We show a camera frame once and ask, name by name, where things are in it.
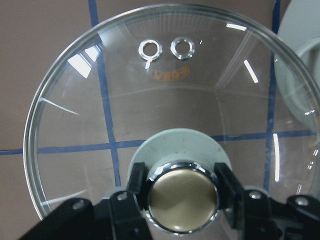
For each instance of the pale green cooking pot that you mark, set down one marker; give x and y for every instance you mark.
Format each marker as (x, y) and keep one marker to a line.
(298, 79)

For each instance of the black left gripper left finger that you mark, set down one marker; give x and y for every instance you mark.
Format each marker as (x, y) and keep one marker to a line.
(116, 217)

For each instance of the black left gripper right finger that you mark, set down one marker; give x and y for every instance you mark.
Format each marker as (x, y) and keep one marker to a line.
(257, 216)

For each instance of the glass pot lid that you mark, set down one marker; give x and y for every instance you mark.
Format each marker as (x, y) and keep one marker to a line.
(178, 87)

